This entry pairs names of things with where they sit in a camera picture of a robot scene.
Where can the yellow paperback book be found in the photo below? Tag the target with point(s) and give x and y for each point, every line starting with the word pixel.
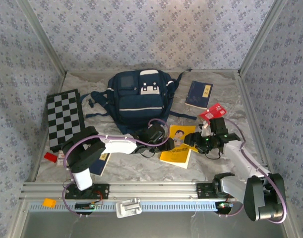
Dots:
pixel 176 158

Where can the red plastic snap pouch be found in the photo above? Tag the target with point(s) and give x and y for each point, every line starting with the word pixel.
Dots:
pixel 213 112

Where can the navy blue student backpack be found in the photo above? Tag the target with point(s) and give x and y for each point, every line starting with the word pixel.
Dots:
pixel 141 106

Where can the navy book with yellow label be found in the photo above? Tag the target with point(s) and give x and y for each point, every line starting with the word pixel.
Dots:
pixel 198 95
pixel 99 166

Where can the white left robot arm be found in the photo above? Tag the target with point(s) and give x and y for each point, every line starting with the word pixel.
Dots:
pixel 121 145

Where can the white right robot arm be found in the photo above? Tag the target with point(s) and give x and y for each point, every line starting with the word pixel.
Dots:
pixel 238 156

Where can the small circuit board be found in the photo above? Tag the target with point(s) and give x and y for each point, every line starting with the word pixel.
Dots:
pixel 224 205
pixel 84 206

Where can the small white box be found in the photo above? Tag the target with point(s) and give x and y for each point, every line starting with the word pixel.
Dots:
pixel 61 160

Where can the black grey checkerboard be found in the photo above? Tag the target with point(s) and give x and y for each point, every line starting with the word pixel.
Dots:
pixel 63 116

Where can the small red block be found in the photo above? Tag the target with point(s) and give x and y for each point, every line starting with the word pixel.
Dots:
pixel 50 157

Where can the orange plastic block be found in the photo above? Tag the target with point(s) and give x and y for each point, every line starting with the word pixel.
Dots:
pixel 49 203

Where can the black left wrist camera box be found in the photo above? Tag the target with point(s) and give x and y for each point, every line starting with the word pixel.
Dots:
pixel 156 134

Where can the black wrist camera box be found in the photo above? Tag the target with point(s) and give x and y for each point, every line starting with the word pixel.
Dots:
pixel 156 134
pixel 218 126

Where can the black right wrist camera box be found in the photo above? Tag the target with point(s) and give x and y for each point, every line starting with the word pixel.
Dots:
pixel 218 126

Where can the aluminium front rail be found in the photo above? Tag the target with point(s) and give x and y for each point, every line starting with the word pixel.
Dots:
pixel 153 191

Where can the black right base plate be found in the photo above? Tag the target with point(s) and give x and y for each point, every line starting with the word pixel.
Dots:
pixel 204 189

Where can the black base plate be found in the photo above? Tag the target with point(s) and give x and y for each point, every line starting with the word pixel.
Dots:
pixel 204 189
pixel 101 191

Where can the white plastic bracket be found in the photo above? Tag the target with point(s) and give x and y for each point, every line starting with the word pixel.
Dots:
pixel 129 208

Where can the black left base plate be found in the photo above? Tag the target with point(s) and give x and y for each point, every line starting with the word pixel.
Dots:
pixel 101 191

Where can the aluminium side rail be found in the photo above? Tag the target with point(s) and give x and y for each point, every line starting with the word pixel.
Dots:
pixel 243 85

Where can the aluminium frame post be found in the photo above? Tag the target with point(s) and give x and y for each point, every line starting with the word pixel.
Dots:
pixel 43 37
pixel 262 37

